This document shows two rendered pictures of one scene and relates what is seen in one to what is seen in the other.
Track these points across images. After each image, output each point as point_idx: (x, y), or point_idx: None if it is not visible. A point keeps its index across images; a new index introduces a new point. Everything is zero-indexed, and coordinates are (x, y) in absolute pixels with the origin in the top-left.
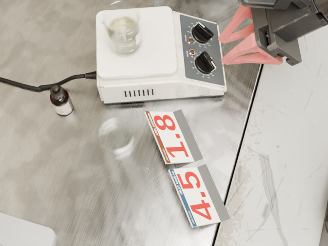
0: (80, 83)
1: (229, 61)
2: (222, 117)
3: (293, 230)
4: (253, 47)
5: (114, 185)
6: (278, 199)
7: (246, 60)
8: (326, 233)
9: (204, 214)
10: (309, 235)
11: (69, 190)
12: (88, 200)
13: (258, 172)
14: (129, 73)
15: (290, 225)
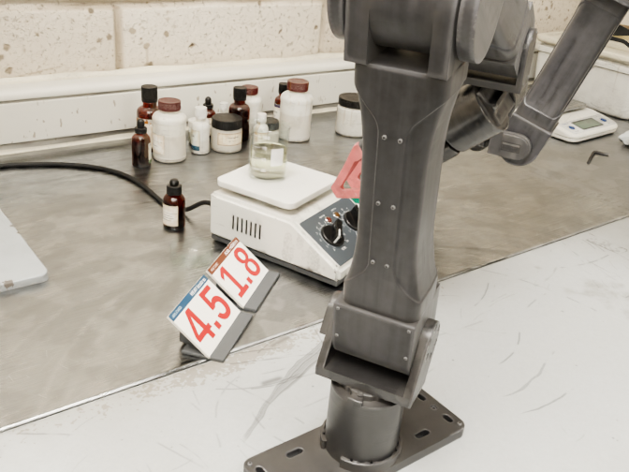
0: (209, 221)
1: (338, 188)
2: (314, 300)
3: (283, 412)
4: (354, 146)
5: (143, 283)
6: (299, 381)
7: (355, 190)
8: (319, 431)
9: (197, 331)
10: (298, 428)
11: (101, 265)
12: (107, 278)
13: (302, 351)
14: (244, 187)
15: (285, 407)
